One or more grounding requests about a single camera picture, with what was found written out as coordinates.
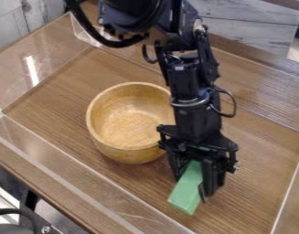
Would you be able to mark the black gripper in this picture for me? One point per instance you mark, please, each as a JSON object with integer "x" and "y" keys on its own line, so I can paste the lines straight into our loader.
{"x": 193, "y": 139}

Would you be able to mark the green rectangular block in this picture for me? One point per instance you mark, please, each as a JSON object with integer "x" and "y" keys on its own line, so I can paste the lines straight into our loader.
{"x": 184, "y": 197}

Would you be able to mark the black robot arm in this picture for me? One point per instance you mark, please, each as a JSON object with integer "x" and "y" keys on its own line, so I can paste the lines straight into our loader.
{"x": 169, "y": 26}

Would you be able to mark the brown wooden bowl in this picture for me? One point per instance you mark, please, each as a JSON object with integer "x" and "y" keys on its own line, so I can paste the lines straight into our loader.
{"x": 121, "y": 118}

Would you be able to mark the black metal table frame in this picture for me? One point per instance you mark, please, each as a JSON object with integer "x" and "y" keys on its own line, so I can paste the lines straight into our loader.
{"x": 33, "y": 221}

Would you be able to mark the clear acrylic tray wall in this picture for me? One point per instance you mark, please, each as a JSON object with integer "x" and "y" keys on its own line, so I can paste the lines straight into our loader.
{"x": 50, "y": 74}

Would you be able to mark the clear acrylic corner bracket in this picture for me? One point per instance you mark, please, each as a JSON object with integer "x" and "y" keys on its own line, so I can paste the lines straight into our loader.
{"x": 81, "y": 35}

